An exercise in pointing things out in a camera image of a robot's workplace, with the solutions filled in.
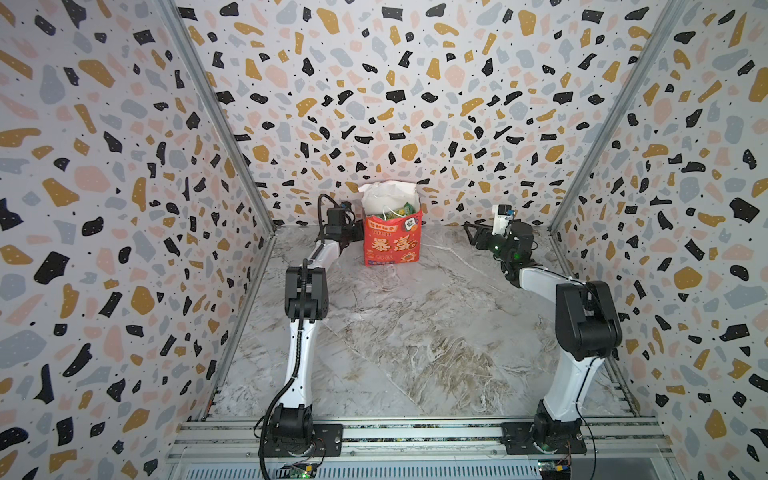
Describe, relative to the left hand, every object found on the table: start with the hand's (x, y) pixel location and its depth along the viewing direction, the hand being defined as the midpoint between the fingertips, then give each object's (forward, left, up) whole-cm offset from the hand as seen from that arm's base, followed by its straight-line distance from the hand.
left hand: (369, 222), depth 113 cm
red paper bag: (-17, -9, +16) cm, 25 cm away
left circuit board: (-75, +14, -7) cm, 77 cm away
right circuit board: (-77, -46, -8) cm, 90 cm away
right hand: (-14, -33, +14) cm, 38 cm away
